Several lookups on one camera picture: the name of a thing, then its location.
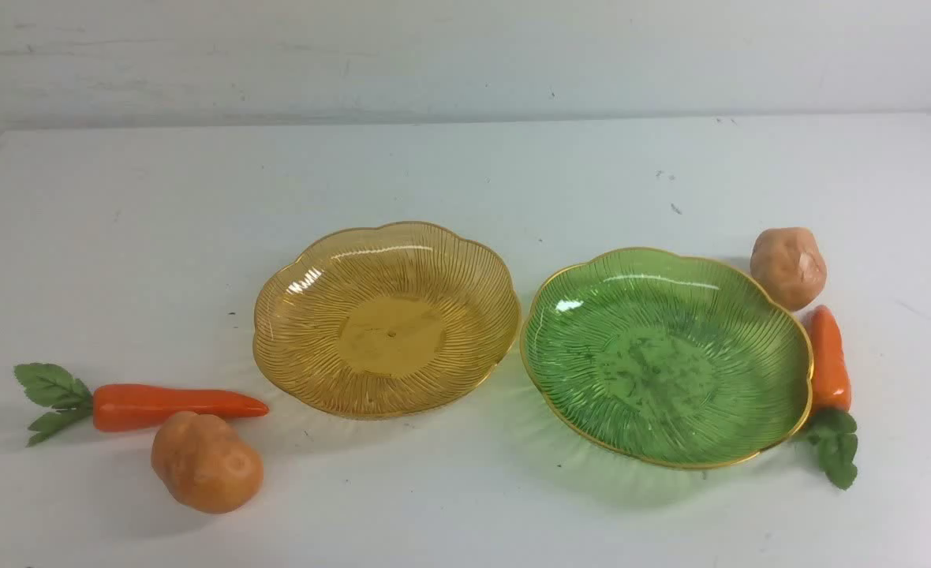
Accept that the green ribbed glass plate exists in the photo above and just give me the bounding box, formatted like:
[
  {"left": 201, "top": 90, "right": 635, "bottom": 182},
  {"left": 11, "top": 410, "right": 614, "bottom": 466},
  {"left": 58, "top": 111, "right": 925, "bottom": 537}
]
[{"left": 519, "top": 247, "right": 814, "bottom": 470}]

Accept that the orange toy carrot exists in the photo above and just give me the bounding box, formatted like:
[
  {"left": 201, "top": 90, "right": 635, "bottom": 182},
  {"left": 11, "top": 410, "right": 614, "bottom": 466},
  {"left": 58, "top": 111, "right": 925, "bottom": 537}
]
[
  {"left": 805, "top": 305, "right": 858, "bottom": 490},
  {"left": 13, "top": 362, "right": 270, "bottom": 447}
]

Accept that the brown toy potato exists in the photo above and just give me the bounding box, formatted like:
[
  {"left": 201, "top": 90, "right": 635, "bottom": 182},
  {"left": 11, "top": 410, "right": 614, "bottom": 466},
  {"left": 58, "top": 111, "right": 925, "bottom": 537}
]
[
  {"left": 750, "top": 226, "right": 827, "bottom": 312},
  {"left": 151, "top": 411, "right": 264, "bottom": 514}
]

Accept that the amber ribbed glass plate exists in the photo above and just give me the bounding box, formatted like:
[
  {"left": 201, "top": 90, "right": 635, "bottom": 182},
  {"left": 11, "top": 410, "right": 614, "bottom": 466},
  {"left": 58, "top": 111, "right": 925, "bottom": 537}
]
[{"left": 252, "top": 222, "right": 521, "bottom": 420}]

